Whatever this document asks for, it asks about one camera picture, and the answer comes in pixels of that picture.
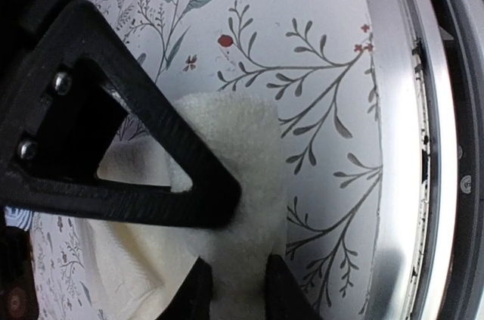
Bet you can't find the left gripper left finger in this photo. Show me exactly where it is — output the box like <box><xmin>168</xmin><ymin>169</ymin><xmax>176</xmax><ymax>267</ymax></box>
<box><xmin>157</xmin><ymin>258</ymin><xmax>213</xmax><ymax>320</ymax></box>

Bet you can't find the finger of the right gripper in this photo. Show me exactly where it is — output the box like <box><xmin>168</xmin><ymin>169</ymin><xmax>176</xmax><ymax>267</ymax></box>
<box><xmin>1</xmin><ymin>172</ymin><xmax>241</xmax><ymax>228</ymax></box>
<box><xmin>64</xmin><ymin>0</ymin><xmax>243</xmax><ymax>200</ymax></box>

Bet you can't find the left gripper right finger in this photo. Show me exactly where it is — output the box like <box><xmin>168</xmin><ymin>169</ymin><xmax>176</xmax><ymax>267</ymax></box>
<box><xmin>265</xmin><ymin>254</ymin><xmax>321</xmax><ymax>320</ymax></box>

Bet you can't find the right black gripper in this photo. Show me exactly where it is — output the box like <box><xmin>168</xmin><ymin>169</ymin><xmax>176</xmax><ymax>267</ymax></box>
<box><xmin>1</xmin><ymin>0</ymin><xmax>129</xmax><ymax>191</ymax></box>

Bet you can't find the cream towel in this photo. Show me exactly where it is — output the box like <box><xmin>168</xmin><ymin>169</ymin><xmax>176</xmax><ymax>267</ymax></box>
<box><xmin>76</xmin><ymin>92</ymin><xmax>288</xmax><ymax>319</ymax></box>

